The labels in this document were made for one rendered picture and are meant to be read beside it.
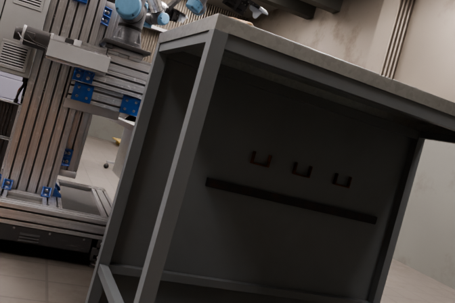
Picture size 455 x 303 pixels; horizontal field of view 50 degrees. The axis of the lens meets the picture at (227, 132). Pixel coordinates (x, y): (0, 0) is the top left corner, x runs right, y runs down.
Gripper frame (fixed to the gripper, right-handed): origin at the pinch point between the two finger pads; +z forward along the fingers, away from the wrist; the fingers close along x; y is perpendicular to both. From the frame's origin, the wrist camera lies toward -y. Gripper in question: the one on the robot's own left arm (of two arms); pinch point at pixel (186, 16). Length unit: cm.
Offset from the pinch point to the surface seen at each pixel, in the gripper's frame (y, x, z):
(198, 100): 39, 179, -126
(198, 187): 74, 141, -76
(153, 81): 42, 128, -103
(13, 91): 146, -394, 74
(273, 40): 18, 183, -112
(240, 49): 23, 180, -120
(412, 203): 76, 81, 280
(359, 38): -86, -98, 356
